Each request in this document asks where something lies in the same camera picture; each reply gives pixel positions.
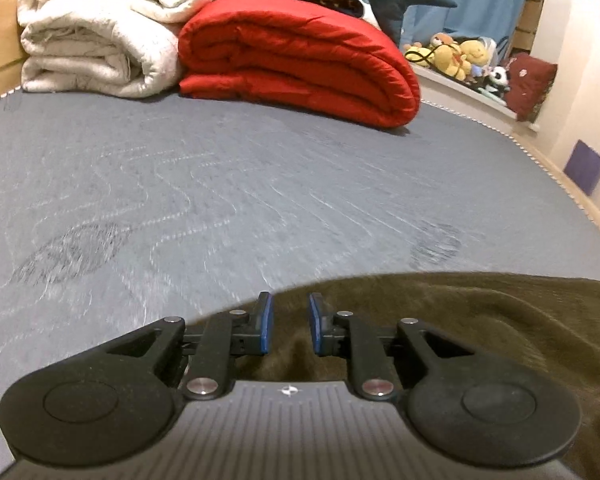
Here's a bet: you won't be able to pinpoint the red folded quilt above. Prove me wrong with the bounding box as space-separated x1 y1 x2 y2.
177 0 422 130

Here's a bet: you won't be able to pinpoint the panda plush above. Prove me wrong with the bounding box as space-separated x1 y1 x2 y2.
482 67 511 98

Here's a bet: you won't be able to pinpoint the olive green pants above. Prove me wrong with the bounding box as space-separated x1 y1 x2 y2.
187 271 600 480

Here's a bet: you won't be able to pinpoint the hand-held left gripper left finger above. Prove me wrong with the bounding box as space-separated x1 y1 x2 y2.
97 291 274 402

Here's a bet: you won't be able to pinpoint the cream folded blanket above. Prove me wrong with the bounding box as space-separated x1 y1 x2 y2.
17 0 216 98

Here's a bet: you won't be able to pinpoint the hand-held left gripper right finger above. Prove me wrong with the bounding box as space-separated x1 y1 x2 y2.
307 293 486 403

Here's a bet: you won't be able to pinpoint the red cushion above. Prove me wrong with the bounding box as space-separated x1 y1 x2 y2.
500 52 558 123

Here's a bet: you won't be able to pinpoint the yellow bear plush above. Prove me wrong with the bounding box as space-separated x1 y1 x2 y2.
457 39 491 81

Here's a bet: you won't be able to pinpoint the white window sill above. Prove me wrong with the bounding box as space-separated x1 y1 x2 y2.
410 62 538 136

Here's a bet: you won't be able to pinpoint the grey mattress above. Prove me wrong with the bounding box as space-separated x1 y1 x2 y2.
0 85 600 480

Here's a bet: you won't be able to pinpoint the yellow plush toy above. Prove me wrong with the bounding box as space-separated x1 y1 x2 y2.
405 42 473 78

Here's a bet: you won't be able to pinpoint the purple paper bag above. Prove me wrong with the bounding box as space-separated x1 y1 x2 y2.
564 140 600 196

